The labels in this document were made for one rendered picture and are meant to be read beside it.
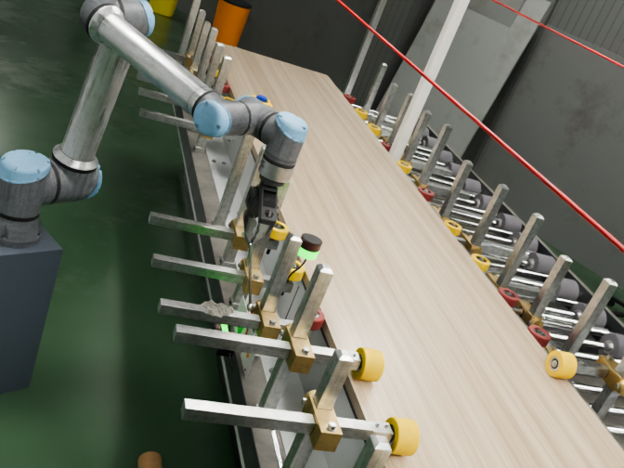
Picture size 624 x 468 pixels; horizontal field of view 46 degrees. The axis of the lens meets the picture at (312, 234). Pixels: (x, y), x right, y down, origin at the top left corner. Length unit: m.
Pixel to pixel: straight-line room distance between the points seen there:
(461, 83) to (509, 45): 0.49
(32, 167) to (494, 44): 4.70
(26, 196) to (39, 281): 0.32
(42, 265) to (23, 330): 0.27
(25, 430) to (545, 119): 5.05
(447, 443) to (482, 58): 4.96
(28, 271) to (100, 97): 0.62
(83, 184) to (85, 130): 0.20
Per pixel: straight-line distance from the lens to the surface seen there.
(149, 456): 2.67
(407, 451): 1.69
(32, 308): 2.69
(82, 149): 2.51
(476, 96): 6.42
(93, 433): 2.81
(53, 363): 3.06
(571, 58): 6.60
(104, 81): 2.40
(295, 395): 2.22
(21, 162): 2.48
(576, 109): 6.54
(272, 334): 2.01
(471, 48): 6.56
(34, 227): 2.56
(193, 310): 1.97
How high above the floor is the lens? 1.91
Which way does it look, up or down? 24 degrees down
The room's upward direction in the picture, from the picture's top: 22 degrees clockwise
